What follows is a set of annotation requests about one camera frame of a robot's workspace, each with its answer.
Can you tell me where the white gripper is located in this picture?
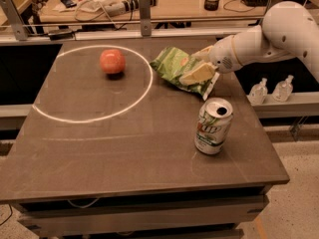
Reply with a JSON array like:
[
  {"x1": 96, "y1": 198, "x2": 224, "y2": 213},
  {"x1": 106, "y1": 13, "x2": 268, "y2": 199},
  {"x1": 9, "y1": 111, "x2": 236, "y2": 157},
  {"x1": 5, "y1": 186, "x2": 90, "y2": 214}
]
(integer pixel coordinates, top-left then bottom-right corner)
[{"x1": 179, "y1": 35, "x2": 240, "y2": 86}]

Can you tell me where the green jalapeno chip bag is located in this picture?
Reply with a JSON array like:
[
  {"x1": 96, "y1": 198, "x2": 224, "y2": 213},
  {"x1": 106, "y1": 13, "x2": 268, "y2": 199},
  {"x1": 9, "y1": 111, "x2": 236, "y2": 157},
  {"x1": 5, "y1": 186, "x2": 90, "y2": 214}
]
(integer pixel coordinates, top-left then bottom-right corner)
[{"x1": 150, "y1": 47, "x2": 219, "y2": 100}]

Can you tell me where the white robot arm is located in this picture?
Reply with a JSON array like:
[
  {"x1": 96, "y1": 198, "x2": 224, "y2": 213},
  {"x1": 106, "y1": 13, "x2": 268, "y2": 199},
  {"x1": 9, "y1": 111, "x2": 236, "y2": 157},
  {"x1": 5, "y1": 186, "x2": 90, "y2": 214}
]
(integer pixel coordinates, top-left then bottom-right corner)
[{"x1": 179, "y1": 1, "x2": 319, "y2": 86}]

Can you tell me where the red apple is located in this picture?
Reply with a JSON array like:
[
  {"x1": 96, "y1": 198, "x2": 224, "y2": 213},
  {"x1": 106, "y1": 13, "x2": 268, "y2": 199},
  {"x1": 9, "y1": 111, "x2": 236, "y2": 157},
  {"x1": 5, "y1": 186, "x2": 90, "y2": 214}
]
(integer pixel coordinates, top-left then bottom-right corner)
[{"x1": 100, "y1": 49, "x2": 126, "y2": 75}]

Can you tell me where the white green soda can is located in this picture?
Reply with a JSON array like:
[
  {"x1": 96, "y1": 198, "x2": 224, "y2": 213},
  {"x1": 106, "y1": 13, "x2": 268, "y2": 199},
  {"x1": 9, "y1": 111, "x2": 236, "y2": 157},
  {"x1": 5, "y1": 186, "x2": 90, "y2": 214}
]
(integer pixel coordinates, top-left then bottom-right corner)
[{"x1": 194, "y1": 98, "x2": 233, "y2": 154}]

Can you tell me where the black round cup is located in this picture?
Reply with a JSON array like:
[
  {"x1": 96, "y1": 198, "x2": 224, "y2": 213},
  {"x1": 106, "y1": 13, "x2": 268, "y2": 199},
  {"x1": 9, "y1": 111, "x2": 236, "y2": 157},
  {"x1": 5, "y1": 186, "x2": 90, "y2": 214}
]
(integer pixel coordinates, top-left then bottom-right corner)
[{"x1": 204, "y1": 0, "x2": 220, "y2": 11}]

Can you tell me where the clear sanitizer bottle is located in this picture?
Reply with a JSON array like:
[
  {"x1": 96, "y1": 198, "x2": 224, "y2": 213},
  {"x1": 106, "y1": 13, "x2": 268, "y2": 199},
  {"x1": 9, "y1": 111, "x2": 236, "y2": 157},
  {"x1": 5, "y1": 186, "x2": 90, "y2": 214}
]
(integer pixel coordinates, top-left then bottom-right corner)
[
  {"x1": 272, "y1": 75, "x2": 294, "y2": 102},
  {"x1": 248, "y1": 78, "x2": 268, "y2": 105}
]

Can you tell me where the wooden background desk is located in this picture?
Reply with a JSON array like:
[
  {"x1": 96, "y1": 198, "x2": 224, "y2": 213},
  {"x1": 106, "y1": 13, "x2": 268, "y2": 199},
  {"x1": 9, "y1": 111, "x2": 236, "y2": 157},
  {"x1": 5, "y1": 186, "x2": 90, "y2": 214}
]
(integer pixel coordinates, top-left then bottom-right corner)
[{"x1": 40, "y1": 0, "x2": 282, "y2": 24}]

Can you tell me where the grey black cylinder device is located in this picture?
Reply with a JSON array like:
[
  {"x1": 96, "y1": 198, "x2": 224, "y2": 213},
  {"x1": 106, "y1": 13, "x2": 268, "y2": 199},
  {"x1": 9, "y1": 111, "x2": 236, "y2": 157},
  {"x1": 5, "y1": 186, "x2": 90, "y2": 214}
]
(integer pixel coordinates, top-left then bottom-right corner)
[{"x1": 103, "y1": 0, "x2": 158, "y2": 17}]

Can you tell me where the white cloth on desk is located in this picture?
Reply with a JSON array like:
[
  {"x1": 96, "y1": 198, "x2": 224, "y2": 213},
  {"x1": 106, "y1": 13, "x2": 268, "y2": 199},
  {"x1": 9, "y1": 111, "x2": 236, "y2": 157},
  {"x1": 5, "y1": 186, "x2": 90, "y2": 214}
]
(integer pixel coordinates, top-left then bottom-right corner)
[{"x1": 78, "y1": 0, "x2": 117, "y2": 13}]

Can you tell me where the middle metal bracket post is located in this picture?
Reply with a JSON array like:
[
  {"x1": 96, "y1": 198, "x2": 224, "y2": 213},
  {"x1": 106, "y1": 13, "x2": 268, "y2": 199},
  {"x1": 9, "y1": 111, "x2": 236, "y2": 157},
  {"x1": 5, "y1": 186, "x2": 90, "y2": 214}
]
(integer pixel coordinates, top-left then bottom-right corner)
[{"x1": 139, "y1": 0, "x2": 152, "y2": 37}]

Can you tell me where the left metal bracket post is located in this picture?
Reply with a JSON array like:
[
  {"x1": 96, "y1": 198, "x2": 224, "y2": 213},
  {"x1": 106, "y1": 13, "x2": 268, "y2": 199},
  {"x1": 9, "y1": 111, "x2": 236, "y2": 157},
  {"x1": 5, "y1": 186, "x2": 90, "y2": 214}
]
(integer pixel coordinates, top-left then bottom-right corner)
[{"x1": 0, "y1": 0, "x2": 28, "y2": 41}]

